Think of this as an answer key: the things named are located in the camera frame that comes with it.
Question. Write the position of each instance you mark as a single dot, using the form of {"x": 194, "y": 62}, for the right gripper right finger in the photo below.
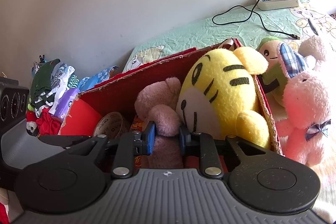
{"x": 202, "y": 146}

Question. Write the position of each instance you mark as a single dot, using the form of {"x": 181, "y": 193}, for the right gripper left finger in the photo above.
{"x": 131, "y": 145}

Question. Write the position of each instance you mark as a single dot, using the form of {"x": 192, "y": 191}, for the pink teddy bear plush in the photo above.
{"x": 157, "y": 102}

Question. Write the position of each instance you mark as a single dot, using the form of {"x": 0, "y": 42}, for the green frog plush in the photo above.
{"x": 273, "y": 79}

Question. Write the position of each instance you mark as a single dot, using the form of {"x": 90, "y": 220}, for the white bunny plaid ears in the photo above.
{"x": 307, "y": 100}

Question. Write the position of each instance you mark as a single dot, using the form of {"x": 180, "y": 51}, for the brown tape roll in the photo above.
{"x": 112, "y": 125}

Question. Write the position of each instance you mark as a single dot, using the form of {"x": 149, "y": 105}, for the red cloth bundle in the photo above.
{"x": 46, "y": 124}

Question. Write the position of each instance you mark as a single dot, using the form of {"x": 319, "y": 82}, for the red cardboard box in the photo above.
{"x": 120, "y": 93}

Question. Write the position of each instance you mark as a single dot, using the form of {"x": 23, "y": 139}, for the yellow tiger plush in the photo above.
{"x": 219, "y": 97}

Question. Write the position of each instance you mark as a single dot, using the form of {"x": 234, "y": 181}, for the dark green striped garment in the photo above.
{"x": 41, "y": 92}

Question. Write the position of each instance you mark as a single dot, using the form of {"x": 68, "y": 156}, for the purple tissue pack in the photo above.
{"x": 65, "y": 103}

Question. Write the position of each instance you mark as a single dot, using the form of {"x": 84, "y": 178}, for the blue checkered cloth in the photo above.
{"x": 89, "y": 82}

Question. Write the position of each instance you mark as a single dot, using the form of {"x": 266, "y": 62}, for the green cartoon bed sheet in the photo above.
{"x": 303, "y": 21}

